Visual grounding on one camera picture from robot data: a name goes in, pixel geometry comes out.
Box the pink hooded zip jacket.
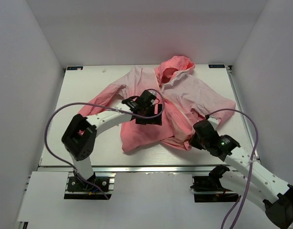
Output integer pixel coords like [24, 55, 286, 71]
[79, 56, 236, 152]

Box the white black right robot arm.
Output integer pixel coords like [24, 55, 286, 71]
[189, 120, 293, 229]

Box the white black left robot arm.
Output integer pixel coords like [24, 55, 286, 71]
[62, 89, 165, 190]

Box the blue label sticker right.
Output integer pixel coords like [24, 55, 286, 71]
[208, 64, 225, 68]

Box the blue label sticker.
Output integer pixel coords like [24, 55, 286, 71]
[66, 66, 83, 71]
[208, 64, 225, 68]

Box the blue label sticker left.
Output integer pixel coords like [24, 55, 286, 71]
[66, 66, 83, 71]

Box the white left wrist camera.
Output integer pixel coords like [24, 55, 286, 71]
[147, 89, 158, 100]

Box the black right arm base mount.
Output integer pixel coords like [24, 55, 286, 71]
[190, 176, 239, 203]

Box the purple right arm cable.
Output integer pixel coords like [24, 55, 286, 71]
[205, 108, 260, 229]

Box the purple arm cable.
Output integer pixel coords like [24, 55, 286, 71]
[45, 90, 166, 200]
[205, 108, 260, 229]

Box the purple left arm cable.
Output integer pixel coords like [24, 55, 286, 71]
[45, 90, 166, 200]

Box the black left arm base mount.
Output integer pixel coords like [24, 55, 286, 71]
[64, 173, 115, 200]

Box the aluminium table frame rail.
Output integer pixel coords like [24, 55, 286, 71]
[37, 165, 217, 174]

